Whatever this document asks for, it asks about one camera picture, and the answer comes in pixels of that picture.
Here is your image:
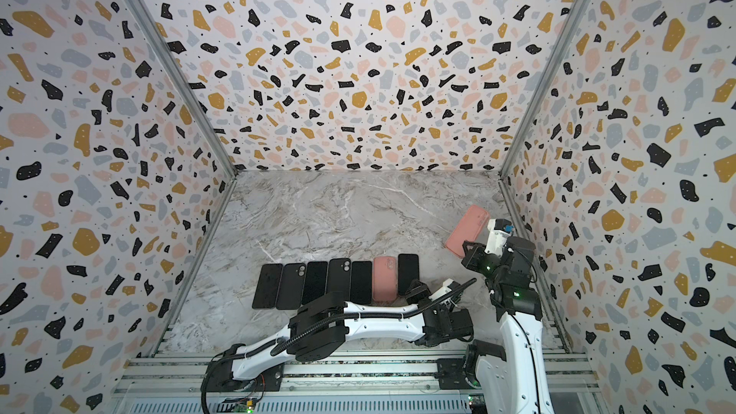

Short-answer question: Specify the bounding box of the pink phone case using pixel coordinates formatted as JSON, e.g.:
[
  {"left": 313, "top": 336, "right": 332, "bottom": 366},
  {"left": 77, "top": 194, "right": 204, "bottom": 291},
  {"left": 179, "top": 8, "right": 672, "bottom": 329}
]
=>
[
  {"left": 373, "top": 256, "right": 398, "bottom": 303},
  {"left": 445, "top": 205, "right": 490, "bottom": 258}
]

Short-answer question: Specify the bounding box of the black phone case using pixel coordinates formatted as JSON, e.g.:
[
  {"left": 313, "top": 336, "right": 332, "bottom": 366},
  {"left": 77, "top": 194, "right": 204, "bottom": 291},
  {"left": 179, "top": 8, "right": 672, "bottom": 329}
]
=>
[
  {"left": 326, "top": 258, "right": 352, "bottom": 300},
  {"left": 276, "top": 263, "right": 307, "bottom": 311}
]

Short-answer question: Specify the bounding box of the purple phone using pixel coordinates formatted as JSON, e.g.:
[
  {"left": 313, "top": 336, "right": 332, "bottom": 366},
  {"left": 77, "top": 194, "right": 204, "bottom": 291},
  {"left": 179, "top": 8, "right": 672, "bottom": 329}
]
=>
[{"left": 251, "top": 264, "right": 284, "bottom": 310}]

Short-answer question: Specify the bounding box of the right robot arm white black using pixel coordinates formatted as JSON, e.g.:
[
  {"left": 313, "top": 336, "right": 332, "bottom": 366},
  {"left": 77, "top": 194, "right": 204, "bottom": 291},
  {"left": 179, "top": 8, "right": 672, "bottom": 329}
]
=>
[{"left": 462, "top": 237, "right": 554, "bottom": 413}]

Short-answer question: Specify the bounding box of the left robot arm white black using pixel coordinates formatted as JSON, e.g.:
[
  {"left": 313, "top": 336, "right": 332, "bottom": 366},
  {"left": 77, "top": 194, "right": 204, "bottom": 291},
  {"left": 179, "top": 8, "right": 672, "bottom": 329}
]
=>
[{"left": 200, "top": 279, "right": 476, "bottom": 395}]

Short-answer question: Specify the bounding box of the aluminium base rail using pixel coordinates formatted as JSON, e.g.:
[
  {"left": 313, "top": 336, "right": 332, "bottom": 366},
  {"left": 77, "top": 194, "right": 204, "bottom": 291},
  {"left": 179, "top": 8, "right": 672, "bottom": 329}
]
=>
[{"left": 111, "top": 350, "right": 605, "bottom": 414}]

